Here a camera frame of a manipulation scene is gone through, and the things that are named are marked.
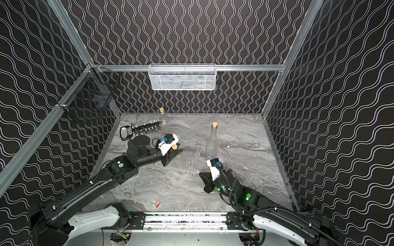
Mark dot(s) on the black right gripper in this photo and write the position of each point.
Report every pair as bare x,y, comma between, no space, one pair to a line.
208,183

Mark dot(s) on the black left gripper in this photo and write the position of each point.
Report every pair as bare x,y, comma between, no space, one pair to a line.
166,157

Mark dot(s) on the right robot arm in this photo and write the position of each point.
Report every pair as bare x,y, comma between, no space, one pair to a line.
256,211

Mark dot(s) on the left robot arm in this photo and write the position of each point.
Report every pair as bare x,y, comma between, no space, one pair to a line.
57,222

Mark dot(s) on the tall clear corked bottle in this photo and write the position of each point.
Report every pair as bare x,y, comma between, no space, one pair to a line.
212,145

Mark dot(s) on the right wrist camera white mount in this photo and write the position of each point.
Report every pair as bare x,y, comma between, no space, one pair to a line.
215,165

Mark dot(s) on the metal base rail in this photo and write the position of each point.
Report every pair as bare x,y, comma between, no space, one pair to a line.
188,222

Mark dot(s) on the white wire mesh basket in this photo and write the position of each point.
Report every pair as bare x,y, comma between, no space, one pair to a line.
179,77

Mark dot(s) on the black wire basket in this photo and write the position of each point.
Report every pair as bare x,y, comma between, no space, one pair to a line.
94,99

